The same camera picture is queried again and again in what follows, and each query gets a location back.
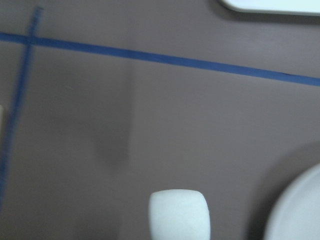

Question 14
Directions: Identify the white steamed bun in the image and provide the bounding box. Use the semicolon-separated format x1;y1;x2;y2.
148;189;211;240

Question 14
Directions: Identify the round cream plate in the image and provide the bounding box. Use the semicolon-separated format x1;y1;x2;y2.
263;164;320;240

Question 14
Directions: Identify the cream rectangular bear tray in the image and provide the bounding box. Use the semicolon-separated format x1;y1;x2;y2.
221;0;320;16

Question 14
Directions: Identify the wooden cutting board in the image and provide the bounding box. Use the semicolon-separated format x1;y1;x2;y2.
0;105;4;140

